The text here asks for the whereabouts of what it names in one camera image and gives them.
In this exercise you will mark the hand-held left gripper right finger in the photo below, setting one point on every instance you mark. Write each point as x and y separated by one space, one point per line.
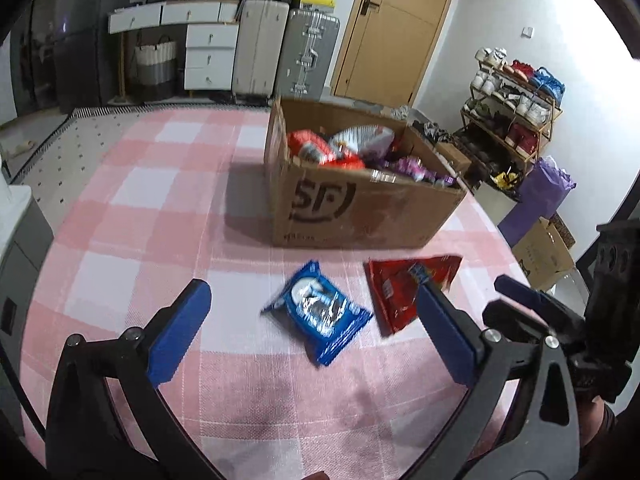
445 332

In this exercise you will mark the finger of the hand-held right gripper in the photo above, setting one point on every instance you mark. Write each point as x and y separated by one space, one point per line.
525 294
510 321

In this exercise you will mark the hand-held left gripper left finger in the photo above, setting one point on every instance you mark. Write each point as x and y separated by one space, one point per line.
181 332

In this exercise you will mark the red triangular snack packet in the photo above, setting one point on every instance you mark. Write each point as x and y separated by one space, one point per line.
395 295

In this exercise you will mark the blue cookie packet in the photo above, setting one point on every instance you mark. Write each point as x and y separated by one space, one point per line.
320 310

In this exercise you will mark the printed cardboard box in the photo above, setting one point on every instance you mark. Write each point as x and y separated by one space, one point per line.
390 215

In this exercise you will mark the dark purple candy packet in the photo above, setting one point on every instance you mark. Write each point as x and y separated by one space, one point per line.
417 167

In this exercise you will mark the silver crispy noodle packet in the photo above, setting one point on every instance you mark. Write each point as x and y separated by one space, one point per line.
361 137

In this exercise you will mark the red glossy snack packet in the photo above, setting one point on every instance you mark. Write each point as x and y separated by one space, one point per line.
305 145

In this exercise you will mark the plain cardboard box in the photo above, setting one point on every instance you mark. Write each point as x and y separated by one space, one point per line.
542 257

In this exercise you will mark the woven patterned basket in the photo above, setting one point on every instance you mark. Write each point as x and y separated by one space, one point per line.
565 232

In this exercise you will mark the purple bag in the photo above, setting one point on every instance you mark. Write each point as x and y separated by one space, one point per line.
535 200

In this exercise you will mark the pink checked tablecloth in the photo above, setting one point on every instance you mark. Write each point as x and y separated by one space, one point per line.
150 240

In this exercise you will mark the small brown cardboard box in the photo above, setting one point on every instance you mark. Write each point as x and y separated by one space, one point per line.
452 156

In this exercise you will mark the grey cabinet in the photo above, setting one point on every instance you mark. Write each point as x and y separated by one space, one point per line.
20 270

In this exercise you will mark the shoe rack with shoes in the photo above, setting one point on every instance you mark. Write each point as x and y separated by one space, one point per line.
510 120

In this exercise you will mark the beige slipper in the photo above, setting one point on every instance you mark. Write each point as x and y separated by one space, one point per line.
20 148

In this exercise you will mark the striped laundry basket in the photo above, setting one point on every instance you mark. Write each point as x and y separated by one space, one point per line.
154 67

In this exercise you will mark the white drawer cabinet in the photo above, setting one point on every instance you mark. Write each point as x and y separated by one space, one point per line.
210 57

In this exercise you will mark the cream suitcase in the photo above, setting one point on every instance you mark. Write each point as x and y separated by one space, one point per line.
260 50

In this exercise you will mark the wooden door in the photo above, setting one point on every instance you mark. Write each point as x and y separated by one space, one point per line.
395 30

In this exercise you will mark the silver suitcase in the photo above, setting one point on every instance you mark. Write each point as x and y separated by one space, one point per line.
307 55

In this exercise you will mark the dark refrigerator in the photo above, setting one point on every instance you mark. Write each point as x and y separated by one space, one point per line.
82 40

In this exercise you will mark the white desk with drawers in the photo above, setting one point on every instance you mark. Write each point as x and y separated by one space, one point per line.
150 12

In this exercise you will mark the white light switch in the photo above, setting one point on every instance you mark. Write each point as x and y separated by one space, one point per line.
527 32

